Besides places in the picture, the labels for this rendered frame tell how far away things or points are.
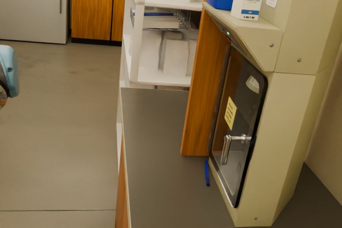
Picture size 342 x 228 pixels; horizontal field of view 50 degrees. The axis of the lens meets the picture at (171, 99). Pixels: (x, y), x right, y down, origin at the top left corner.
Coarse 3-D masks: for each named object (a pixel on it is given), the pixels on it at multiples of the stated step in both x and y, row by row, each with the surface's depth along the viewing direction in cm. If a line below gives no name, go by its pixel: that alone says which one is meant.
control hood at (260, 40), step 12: (216, 12) 94; (228, 12) 95; (228, 24) 85; (240, 24) 82; (252, 24) 83; (264, 24) 85; (240, 36) 80; (252, 36) 81; (264, 36) 81; (276, 36) 82; (252, 48) 82; (264, 48) 82; (276, 48) 83; (252, 60) 89; (264, 60) 84
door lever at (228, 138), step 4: (224, 136) 97; (228, 136) 97; (232, 136) 97; (236, 136) 97; (240, 136) 98; (244, 136) 97; (224, 140) 98; (228, 140) 97; (236, 140) 97; (240, 140) 98; (244, 140) 97; (224, 144) 98; (228, 144) 97; (224, 148) 98; (228, 148) 98; (224, 152) 98; (228, 152) 98; (224, 156) 99; (220, 160) 100; (224, 160) 99; (224, 164) 100
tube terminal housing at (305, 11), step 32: (288, 0) 80; (320, 0) 80; (288, 32) 82; (320, 32) 83; (288, 64) 85; (320, 64) 87; (288, 96) 89; (320, 96) 101; (288, 128) 93; (256, 160) 95; (288, 160) 97; (224, 192) 114; (256, 192) 100; (288, 192) 111; (256, 224) 105
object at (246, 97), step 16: (240, 64) 103; (224, 80) 116; (240, 80) 102; (256, 80) 91; (224, 96) 115; (240, 96) 102; (256, 96) 91; (224, 112) 114; (240, 112) 101; (256, 112) 90; (224, 128) 113; (240, 128) 101; (240, 144) 100; (240, 160) 99; (224, 176) 111; (240, 176) 99; (240, 192) 100
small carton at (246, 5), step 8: (240, 0) 87; (248, 0) 86; (256, 0) 86; (232, 8) 91; (240, 8) 87; (248, 8) 87; (256, 8) 87; (240, 16) 87; (248, 16) 88; (256, 16) 88
